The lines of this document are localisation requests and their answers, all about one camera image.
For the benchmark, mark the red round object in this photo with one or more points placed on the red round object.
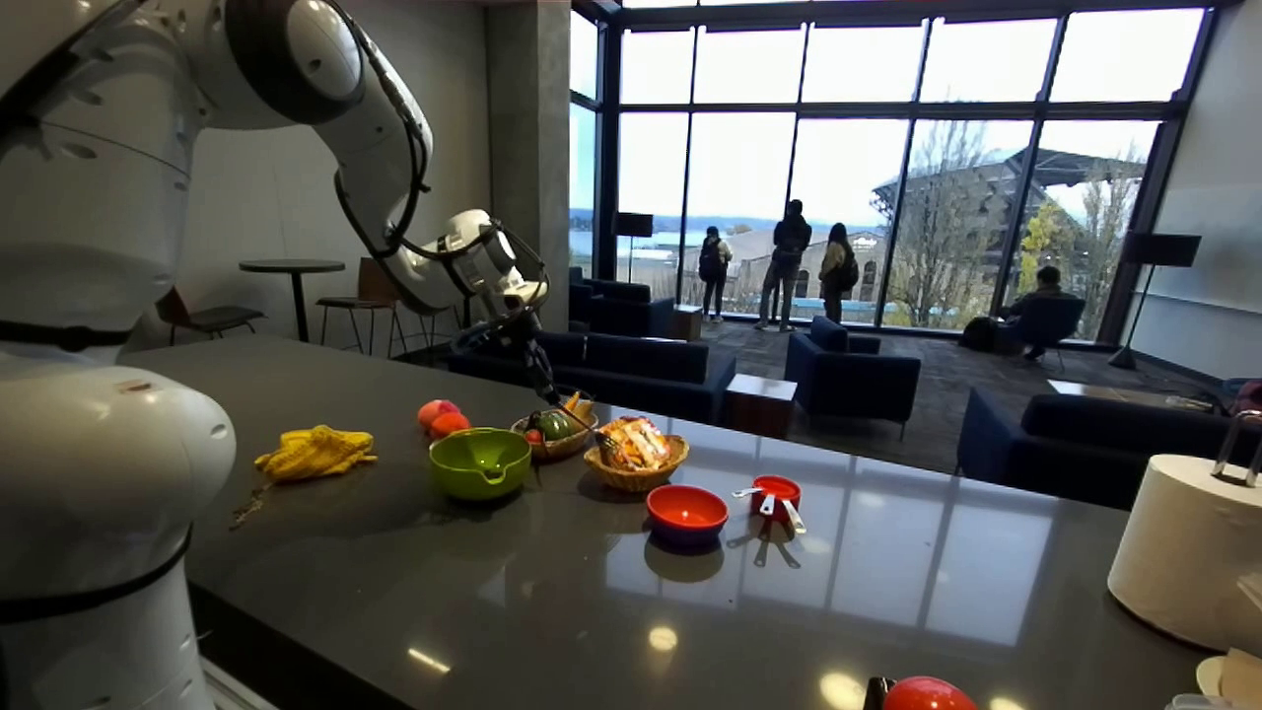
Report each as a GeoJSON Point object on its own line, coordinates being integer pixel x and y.
{"type": "Point", "coordinates": [930, 691]}

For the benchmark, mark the white plate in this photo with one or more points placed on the white plate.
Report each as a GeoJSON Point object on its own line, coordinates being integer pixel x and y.
{"type": "Point", "coordinates": [1236, 673]}

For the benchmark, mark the seated person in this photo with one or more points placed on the seated person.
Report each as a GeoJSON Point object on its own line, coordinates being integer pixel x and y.
{"type": "Point", "coordinates": [1048, 311]}

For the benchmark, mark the short standing person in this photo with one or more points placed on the short standing person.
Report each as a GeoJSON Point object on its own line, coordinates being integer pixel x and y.
{"type": "Point", "coordinates": [716, 269]}

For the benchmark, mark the standing person in dark coat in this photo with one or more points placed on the standing person in dark coat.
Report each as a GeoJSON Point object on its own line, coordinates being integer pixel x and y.
{"type": "Point", "coordinates": [839, 269]}

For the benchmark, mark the red orange toy fruit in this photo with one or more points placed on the red orange toy fruit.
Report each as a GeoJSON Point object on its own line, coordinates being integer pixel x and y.
{"type": "Point", "coordinates": [443, 420]}

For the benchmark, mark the dark sofa with low back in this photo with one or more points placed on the dark sofa with low back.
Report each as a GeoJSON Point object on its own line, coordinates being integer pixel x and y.
{"type": "Point", "coordinates": [1089, 441]}

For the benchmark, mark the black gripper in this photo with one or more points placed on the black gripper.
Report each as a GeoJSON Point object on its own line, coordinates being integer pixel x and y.
{"type": "Point", "coordinates": [506, 341]}

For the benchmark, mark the long dark blue sofa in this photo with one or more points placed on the long dark blue sofa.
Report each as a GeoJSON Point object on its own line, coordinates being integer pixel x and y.
{"type": "Point", "coordinates": [634, 361]}

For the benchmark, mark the round cafe table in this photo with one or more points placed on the round cafe table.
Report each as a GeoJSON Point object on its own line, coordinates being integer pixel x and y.
{"type": "Point", "coordinates": [294, 269]}

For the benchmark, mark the tall standing person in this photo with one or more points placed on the tall standing person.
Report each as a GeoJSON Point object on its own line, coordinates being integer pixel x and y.
{"type": "Point", "coordinates": [790, 250]}

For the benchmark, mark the wicker basket with toy vegetables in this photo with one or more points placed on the wicker basket with toy vegetables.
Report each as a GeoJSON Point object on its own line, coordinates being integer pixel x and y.
{"type": "Point", "coordinates": [562, 445]}

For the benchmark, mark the dark blue armchair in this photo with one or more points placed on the dark blue armchair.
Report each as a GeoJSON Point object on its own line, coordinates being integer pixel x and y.
{"type": "Point", "coordinates": [850, 375]}

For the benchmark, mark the small square side table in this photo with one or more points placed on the small square side table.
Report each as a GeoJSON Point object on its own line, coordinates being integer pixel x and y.
{"type": "Point", "coordinates": [762, 392]}

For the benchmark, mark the white paper towel roll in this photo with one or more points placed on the white paper towel roll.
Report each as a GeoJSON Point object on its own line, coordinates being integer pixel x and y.
{"type": "Point", "coordinates": [1185, 548]}

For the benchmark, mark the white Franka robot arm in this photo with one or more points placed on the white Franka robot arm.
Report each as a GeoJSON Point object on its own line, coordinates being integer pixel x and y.
{"type": "Point", "coordinates": [91, 525]}

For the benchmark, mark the small red cup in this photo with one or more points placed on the small red cup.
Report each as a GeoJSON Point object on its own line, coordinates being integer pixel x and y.
{"type": "Point", "coordinates": [776, 487]}

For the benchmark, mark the green toy vegetable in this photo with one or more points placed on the green toy vegetable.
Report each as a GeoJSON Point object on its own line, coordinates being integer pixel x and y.
{"type": "Point", "coordinates": [556, 423]}

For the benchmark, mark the dark armchair by window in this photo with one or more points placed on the dark armchair by window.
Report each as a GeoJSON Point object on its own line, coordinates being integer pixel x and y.
{"type": "Point", "coordinates": [614, 304]}

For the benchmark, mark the black speaker on stand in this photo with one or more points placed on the black speaker on stand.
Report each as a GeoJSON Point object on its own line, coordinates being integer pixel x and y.
{"type": "Point", "coordinates": [1164, 248]}

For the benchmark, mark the red bowl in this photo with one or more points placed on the red bowl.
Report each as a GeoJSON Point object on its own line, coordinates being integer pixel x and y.
{"type": "Point", "coordinates": [683, 510]}

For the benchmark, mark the wicker basket with bread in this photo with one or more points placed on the wicker basket with bread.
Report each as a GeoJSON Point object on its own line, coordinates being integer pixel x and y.
{"type": "Point", "coordinates": [637, 474]}

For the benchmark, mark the dark low chair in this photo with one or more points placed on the dark low chair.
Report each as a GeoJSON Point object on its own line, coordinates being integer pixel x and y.
{"type": "Point", "coordinates": [211, 319]}

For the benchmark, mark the small black speaker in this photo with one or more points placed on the small black speaker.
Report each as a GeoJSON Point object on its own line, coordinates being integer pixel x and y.
{"type": "Point", "coordinates": [637, 224]}

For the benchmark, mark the small pale box table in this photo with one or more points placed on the small pale box table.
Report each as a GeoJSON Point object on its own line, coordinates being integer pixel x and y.
{"type": "Point", "coordinates": [689, 321]}

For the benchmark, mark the toy bread pieces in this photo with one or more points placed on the toy bread pieces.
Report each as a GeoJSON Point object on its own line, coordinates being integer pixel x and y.
{"type": "Point", "coordinates": [637, 445]}

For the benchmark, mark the wooden chair with metal legs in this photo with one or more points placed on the wooden chair with metal legs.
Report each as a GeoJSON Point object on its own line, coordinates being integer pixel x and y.
{"type": "Point", "coordinates": [368, 283]}

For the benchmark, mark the yellow cloth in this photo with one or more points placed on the yellow cloth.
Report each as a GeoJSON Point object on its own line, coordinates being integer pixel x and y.
{"type": "Point", "coordinates": [317, 453]}

